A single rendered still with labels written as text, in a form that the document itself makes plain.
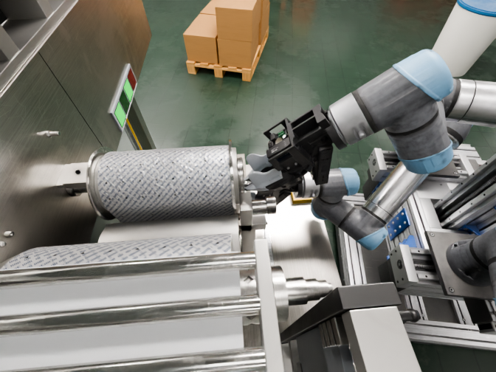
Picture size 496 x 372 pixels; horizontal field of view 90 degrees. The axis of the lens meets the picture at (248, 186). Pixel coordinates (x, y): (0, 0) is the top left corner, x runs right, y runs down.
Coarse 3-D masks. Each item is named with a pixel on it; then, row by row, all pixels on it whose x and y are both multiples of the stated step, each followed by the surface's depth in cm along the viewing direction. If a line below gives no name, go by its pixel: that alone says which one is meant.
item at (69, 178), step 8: (64, 168) 48; (72, 168) 48; (80, 168) 48; (64, 176) 47; (72, 176) 46; (80, 176) 46; (56, 184) 46; (64, 184) 46; (72, 184) 46; (80, 184) 46
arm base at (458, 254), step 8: (464, 240) 84; (472, 240) 79; (448, 248) 87; (456, 248) 83; (464, 248) 80; (472, 248) 77; (448, 256) 85; (456, 256) 82; (464, 256) 80; (472, 256) 77; (456, 264) 81; (464, 264) 79; (472, 264) 77; (480, 264) 75; (456, 272) 82; (464, 272) 81; (472, 272) 79; (480, 272) 76; (488, 272) 75; (464, 280) 81; (472, 280) 79; (480, 280) 78; (488, 280) 77
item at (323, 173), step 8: (320, 152) 43; (328, 152) 43; (320, 160) 45; (328, 160) 45; (312, 168) 50; (320, 168) 47; (328, 168) 47; (312, 176) 51; (320, 176) 49; (328, 176) 49; (320, 184) 51
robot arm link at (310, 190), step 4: (308, 172) 65; (304, 176) 64; (308, 176) 64; (304, 180) 64; (308, 180) 64; (312, 180) 64; (304, 184) 64; (308, 184) 63; (312, 184) 64; (304, 188) 64; (308, 188) 64; (312, 188) 64; (316, 188) 64; (304, 192) 64; (308, 192) 64; (312, 192) 64; (316, 192) 64; (304, 196) 65; (308, 196) 66; (312, 196) 65; (316, 196) 66
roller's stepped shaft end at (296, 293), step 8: (288, 280) 30; (296, 280) 30; (304, 280) 30; (312, 280) 30; (320, 280) 31; (288, 288) 29; (296, 288) 29; (304, 288) 29; (312, 288) 30; (320, 288) 30; (328, 288) 30; (288, 296) 29; (296, 296) 29; (304, 296) 29; (312, 296) 29; (320, 296) 30; (296, 304) 29; (304, 304) 30
